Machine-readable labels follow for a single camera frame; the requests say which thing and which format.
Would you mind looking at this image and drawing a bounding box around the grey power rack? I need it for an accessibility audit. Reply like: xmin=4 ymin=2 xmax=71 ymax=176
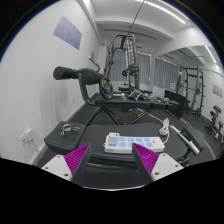
xmin=103 ymin=33 xmax=141 ymax=94

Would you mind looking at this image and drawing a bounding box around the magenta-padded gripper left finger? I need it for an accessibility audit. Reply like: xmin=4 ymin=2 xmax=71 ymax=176
xmin=41 ymin=143 xmax=92 ymax=186

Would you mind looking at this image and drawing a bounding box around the long ceiling light strip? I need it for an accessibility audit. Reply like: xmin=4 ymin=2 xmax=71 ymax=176
xmin=134 ymin=0 xmax=187 ymax=25

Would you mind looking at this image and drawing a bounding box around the black squat rack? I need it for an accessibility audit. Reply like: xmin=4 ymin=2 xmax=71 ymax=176
xmin=178 ymin=65 xmax=205 ymax=118

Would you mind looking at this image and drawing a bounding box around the black box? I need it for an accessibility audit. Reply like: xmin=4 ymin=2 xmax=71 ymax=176
xmin=164 ymin=89 xmax=188 ymax=119

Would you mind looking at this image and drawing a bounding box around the short ceiling light strip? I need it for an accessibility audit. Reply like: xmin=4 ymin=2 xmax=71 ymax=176
xmin=204 ymin=44 xmax=218 ymax=64

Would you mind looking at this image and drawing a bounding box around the black exercise machine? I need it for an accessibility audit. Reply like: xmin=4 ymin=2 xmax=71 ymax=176
xmin=205 ymin=105 xmax=224 ymax=141

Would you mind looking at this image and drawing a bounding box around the black padded weight bench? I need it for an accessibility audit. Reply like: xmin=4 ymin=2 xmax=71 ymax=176
xmin=43 ymin=120 xmax=208 ymax=188

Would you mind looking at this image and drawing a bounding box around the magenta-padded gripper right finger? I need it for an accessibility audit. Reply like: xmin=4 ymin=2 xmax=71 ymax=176
xmin=132 ymin=143 xmax=184 ymax=185

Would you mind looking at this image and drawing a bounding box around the silver metal bar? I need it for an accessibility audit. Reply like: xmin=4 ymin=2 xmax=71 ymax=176
xmin=169 ymin=124 xmax=203 ymax=156

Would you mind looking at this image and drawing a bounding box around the black bench with roller pads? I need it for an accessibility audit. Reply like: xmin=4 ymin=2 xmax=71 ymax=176
xmin=53 ymin=65 xmax=181 ymax=126

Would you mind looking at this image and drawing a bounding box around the black yellow weight plate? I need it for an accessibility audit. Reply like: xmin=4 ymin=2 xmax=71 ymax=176
xmin=121 ymin=64 xmax=140 ymax=78
xmin=99 ymin=77 xmax=114 ymax=100

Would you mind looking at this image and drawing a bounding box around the small purple wall poster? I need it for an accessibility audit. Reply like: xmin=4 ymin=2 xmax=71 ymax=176
xmin=211 ymin=83 xmax=224 ymax=99

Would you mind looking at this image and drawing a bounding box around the white wall outlet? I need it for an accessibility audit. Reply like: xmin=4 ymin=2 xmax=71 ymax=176
xmin=18 ymin=128 xmax=35 ymax=147

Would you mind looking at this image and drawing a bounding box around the grey curtain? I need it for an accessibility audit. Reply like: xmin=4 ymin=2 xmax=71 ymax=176
xmin=109 ymin=49 xmax=153 ymax=86
xmin=153 ymin=57 xmax=181 ymax=89

